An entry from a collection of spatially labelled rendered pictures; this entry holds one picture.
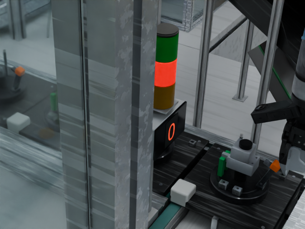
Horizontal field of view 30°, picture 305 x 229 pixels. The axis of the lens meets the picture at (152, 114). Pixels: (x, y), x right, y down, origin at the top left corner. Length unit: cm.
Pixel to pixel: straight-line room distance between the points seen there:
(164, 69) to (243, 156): 35
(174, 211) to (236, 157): 19
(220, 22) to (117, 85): 218
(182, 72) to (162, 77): 97
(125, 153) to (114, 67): 5
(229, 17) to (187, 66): 48
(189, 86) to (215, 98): 11
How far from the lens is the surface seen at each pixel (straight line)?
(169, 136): 111
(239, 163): 130
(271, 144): 170
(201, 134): 153
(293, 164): 125
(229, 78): 199
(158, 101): 106
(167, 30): 101
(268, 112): 120
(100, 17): 20
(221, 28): 234
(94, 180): 25
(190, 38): 224
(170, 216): 130
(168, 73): 103
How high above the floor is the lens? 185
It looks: 34 degrees down
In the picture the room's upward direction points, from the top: 3 degrees clockwise
